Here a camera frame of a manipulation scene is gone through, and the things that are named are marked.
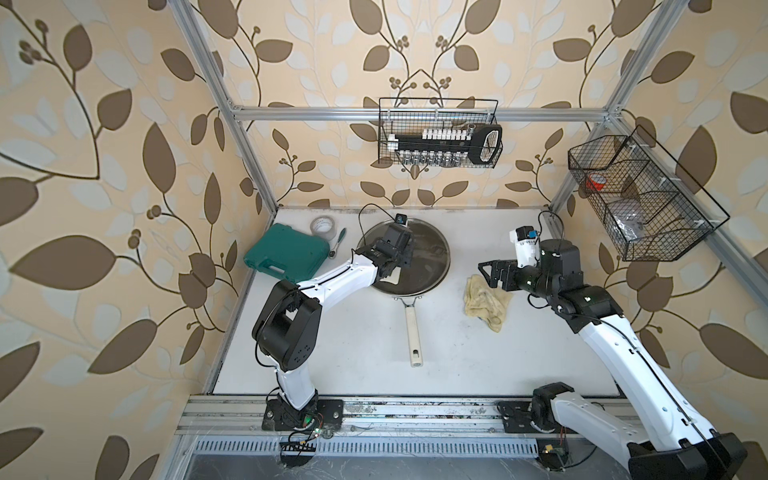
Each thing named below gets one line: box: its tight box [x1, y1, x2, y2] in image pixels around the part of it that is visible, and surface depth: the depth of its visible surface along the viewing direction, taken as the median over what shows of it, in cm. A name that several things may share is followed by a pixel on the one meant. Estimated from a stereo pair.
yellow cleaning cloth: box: [464, 274, 513, 333], surface depth 93 cm
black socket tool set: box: [388, 124, 503, 166], surface depth 86 cm
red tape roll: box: [585, 173, 607, 191], surface depth 88 cm
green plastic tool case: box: [244, 223, 330, 282], surface depth 104 cm
